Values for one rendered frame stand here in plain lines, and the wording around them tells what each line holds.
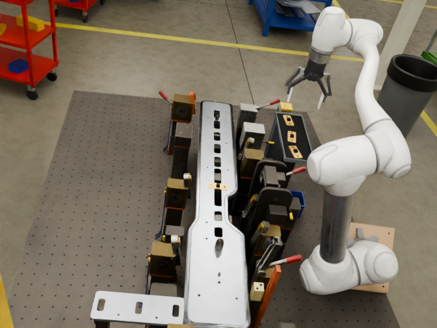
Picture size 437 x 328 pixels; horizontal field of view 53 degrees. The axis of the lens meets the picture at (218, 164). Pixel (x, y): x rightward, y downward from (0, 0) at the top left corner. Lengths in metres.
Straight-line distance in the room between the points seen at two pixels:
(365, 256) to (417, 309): 1.40
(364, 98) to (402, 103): 2.85
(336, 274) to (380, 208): 2.03
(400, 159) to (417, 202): 2.59
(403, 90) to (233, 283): 3.14
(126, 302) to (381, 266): 0.98
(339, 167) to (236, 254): 0.54
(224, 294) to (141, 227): 0.69
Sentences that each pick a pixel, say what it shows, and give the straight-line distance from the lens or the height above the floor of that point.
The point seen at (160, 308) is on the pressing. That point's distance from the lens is 1.51.
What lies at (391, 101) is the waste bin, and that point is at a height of 0.41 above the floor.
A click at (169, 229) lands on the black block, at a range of 1.73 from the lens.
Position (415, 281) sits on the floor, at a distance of 3.39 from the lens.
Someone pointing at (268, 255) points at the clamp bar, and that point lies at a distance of 1.51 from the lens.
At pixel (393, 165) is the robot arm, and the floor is 1.52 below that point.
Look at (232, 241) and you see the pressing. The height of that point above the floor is 1.00.
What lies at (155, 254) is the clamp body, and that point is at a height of 1.05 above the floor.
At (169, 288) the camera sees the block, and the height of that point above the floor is 0.98.
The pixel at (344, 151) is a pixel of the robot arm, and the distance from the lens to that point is 1.40.
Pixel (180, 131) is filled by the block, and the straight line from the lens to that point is 2.15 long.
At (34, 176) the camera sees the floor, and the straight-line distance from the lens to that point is 3.44.
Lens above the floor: 2.29
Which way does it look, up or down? 39 degrees down
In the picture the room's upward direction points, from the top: 12 degrees clockwise
